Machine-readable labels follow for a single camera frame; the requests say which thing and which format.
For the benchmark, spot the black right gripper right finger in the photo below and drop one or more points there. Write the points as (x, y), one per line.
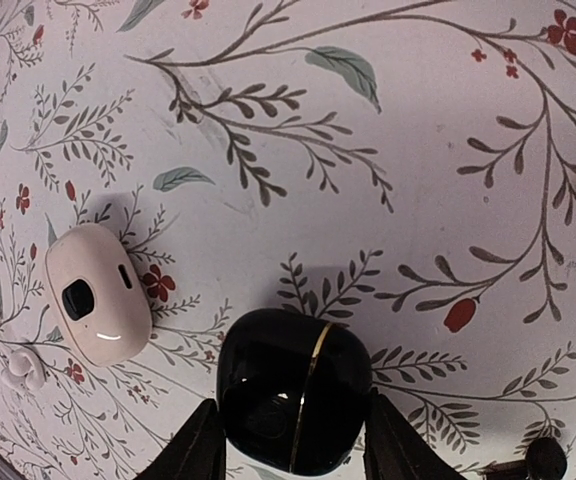
(393, 448)

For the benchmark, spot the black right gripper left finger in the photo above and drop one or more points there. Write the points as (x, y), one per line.
(196, 452)

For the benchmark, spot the black earbud case gold trim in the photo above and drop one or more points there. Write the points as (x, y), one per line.
(292, 390)

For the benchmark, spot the beige earbud charging case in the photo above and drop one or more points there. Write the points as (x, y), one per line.
(95, 295)

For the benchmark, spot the black earbud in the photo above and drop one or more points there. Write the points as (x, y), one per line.
(545, 460)

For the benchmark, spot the white earbud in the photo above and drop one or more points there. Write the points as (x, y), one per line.
(24, 372)

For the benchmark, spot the floral patterned table mat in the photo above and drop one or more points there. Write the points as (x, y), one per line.
(404, 168)

